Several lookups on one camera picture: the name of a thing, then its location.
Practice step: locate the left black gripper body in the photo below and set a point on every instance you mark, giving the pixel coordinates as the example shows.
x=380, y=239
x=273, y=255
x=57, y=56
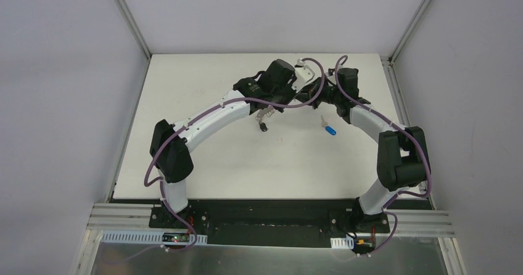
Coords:
x=276, y=101

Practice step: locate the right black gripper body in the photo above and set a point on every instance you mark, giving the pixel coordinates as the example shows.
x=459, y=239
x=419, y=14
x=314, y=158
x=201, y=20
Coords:
x=312, y=89

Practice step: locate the keyring with keys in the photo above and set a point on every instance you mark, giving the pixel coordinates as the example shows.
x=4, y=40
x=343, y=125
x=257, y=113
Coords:
x=262, y=115

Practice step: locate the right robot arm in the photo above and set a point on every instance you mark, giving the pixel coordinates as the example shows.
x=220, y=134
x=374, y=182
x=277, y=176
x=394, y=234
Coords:
x=402, y=161

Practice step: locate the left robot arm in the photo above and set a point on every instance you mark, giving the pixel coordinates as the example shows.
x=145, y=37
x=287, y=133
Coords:
x=173, y=143

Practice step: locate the blue tagged key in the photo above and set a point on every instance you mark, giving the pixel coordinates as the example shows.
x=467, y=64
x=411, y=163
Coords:
x=327, y=127

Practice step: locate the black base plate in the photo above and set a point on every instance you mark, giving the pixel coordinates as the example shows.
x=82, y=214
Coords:
x=308, y=223

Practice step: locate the aluminium frame rail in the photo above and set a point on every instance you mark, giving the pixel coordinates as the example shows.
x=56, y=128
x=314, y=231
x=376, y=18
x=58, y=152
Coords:
x=117, y=216

